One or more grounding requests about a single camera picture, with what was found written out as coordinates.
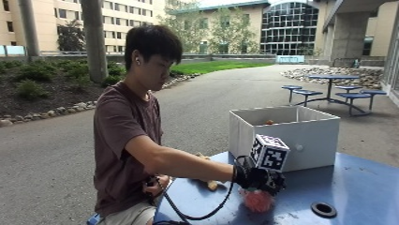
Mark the black ring in table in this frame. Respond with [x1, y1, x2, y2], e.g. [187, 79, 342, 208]
[309, 201, 338, 219]

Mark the tan soft toy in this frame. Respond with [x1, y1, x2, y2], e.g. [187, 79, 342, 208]
[193, 152, 221, 192]

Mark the beige building with windows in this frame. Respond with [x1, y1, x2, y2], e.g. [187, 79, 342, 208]
[0, 0, 168, 54]

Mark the blue round picnic table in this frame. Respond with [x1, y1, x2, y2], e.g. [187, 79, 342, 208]
[296, 74, 372, 117]

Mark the pile of grey rocks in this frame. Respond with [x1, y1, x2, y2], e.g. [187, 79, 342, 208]
[280, 66, 386, 90]

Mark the blue round seat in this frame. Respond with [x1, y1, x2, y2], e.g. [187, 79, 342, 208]
[360, 89, 389, 111]
[334, 84, 365, 94]
[292, 89, 325, 108]
[281, 84, 305, 104]
[334, 92, 373, 116]

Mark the white cube with black markers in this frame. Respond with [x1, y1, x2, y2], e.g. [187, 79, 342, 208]
[249, 133, 292, 173]

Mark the row of border stones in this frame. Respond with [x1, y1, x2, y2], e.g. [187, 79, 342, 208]
[0, 72, 203, 128]

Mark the black cable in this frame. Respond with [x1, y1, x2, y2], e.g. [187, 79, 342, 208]
[143, 155, 256, 225]

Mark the green lawn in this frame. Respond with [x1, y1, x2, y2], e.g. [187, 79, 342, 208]
[169, 60, 275, 77]

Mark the green roofed beige building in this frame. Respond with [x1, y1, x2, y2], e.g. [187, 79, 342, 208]
[167, 0, 272, 54]

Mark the white open box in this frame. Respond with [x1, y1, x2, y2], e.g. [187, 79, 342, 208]
[228, 105, 342, 173]

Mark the concrete square column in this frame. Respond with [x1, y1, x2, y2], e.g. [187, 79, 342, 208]
[329, 11, 372, 61]

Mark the light green tree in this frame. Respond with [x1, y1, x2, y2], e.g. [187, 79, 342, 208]
[209, 7, 260, 54]
[159, 0, 211, 54]

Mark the thick grey pillar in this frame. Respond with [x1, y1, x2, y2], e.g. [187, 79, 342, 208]
[80, 0, 111, 84]

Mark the blue bench seat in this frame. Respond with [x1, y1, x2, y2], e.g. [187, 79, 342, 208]
[86, 213, 104, 225]

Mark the pink fluffy soft toy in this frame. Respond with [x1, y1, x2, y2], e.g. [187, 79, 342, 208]
[240, 187, 277, 215]

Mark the the person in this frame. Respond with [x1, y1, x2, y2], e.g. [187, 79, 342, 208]
[91, 24, 289, 225]

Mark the thin grey pillar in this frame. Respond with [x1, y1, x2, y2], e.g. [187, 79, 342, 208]
[18, 0, 43, 60]

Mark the dark glass building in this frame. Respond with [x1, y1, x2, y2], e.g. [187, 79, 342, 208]
[260, 1, 321, 56]

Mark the light blue panel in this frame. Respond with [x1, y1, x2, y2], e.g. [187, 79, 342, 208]
[276, 54, 308, 65]

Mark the dark green tree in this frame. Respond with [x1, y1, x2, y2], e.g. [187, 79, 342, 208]
[56, 19, 88, 53]

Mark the group of green shrubs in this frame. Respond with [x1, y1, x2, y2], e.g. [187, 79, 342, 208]
[0, 58, 128, 101]

